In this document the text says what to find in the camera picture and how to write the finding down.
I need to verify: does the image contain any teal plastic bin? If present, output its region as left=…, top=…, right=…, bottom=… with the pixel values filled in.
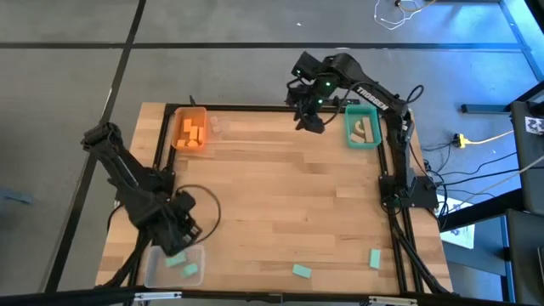
left=343, top=104, right=383, bottom=150

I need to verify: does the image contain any yellow power cable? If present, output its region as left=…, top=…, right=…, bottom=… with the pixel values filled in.
left=465, top=129, right=515, bottom=145

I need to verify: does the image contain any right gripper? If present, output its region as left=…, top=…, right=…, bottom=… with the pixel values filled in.
left=286, top=83, right=337, bottom=133

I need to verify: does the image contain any dark floor bar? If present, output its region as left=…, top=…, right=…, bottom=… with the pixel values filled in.
left=461, top=103, right=511, bottom=115

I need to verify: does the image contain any long natural wood plank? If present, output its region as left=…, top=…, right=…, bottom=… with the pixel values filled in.
left=363, top=116, right=376, bottom=144

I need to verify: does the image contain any white floor cable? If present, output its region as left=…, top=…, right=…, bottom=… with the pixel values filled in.
left=373, top=0, right=437, bottom=31

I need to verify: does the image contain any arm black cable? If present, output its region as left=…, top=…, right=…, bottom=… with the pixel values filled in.
left=174, top=184, right=223, bottom=244
left=405, top=83, right=426, bottom=105

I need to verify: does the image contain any black metal beam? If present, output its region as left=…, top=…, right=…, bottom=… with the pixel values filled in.
left=437, top=188, right=524, bottom=233

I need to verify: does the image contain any plain black case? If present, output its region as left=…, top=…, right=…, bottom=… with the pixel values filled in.
left=504, top=208, right=544, bottom=305

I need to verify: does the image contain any orange plastic bin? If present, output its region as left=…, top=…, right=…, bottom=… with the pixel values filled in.
left=171, top=105, right=209, bottom=152

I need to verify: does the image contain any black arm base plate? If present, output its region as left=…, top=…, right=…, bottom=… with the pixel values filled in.
left=107, top=168, right=176, bottom=204
left=379, top=174, right=439, bottom=210

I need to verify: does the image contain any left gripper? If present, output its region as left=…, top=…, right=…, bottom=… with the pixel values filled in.
left=145, top=198, right=202, bottom=258

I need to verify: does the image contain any white fiducial tag paper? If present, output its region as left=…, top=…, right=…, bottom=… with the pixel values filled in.
left=524, top=116, right=544, bottom=136

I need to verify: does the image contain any silver bracket plate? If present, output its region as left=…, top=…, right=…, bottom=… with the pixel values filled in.
left=133, top=291, right=183, bottom=302
left=368, top=296, right=418, bottom=306

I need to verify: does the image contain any grey floor cable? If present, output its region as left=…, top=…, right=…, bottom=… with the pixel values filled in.
left=445, top=153, right=544, bottom=213

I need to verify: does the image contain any natural wood arch block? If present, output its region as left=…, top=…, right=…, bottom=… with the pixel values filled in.
left=350, top=117, right=368, bottom=136

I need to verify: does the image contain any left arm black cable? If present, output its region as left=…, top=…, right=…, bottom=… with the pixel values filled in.
left=174, top=184, right=223, bottom=244

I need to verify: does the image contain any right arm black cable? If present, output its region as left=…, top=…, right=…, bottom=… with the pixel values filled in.
left=405, top=83, right=426, bottom=105

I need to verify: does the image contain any black floor cable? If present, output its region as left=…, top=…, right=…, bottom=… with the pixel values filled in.
left=439, top=167, right=523, bottom=188
left=424, top=150, right=519, bottom=188

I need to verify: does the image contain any clear plastic bin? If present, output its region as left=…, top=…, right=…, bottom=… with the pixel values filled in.
left=143, top=244, right=207, bottom=289

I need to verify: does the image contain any white printed paper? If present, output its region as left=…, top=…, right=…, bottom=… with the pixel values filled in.
left=439, top=195, right=476, bottom=251

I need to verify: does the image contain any black case with tag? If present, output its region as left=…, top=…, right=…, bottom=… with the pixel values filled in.
left=509, top=100, right=544, bottom=216

